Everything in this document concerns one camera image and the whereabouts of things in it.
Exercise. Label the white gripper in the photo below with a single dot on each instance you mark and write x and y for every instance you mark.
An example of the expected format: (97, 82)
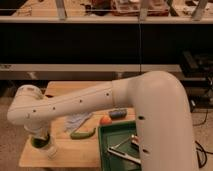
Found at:
(41, 133)

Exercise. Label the white cups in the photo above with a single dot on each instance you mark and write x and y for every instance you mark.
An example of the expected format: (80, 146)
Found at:
(49, 151)

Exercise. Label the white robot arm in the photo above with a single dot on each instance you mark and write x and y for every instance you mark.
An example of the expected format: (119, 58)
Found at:
(162, 113)

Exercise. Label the green cucumber toy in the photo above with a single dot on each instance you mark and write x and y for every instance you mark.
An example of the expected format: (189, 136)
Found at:
(82, 135)

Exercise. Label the orange toy fruit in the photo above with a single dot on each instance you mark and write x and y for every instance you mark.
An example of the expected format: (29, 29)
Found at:
(105, 120)

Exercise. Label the green plastic tray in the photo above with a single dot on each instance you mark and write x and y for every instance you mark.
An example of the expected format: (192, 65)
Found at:
(117, 136)

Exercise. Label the metal spoon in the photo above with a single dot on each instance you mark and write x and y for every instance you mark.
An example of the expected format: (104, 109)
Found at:
(132, 137)

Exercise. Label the black device on shelf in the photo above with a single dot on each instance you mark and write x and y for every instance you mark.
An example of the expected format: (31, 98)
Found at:
(196, 65)

